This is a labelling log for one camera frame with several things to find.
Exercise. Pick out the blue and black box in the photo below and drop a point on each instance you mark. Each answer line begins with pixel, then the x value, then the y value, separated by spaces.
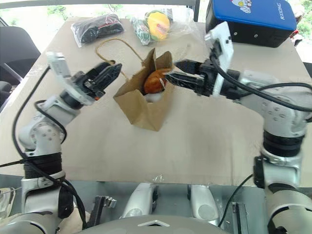
pixel 256 14

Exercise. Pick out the yellow green plush in plastic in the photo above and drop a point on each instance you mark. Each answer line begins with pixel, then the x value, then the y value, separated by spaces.
pixel 158 24

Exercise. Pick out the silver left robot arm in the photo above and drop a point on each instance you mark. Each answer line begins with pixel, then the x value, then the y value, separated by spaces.
pixel 41 131

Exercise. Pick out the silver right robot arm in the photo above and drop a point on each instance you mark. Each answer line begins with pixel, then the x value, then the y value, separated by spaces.
pixel 280 114

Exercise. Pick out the black plush in plastic bag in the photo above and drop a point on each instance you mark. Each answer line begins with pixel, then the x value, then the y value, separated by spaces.
pixel 97 26

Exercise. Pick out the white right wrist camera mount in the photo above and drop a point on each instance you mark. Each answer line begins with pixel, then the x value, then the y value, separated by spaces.
pixel 223 36

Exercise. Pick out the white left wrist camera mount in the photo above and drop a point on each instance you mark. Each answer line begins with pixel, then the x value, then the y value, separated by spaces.
pixel 59 65

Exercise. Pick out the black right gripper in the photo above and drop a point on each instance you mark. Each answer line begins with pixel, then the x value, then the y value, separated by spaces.
pixel 208 78

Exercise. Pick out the silver robot torso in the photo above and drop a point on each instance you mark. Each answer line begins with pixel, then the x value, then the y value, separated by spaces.
pixel 156 226

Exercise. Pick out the metal table clamp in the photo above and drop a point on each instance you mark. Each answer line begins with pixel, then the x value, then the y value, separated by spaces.
pixel 100 209

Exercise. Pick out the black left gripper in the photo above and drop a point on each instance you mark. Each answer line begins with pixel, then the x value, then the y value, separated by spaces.
pixel 89 83

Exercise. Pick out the black chair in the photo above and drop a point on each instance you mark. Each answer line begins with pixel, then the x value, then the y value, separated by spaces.
pixel 14 48

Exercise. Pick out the metal bracket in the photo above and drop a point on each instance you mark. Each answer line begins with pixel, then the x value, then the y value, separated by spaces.
pixel 240 217

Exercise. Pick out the orange plush toy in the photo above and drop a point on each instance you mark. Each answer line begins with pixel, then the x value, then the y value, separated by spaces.
pixel 152 83

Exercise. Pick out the silver robot right leg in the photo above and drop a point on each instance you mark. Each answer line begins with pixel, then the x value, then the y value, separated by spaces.
pixel 203 204

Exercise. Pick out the brown paper bag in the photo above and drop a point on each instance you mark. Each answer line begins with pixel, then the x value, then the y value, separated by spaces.
pixel 141 109

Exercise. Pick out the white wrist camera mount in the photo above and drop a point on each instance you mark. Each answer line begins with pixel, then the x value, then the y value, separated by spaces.
pixel 223 36
pixel 59 65

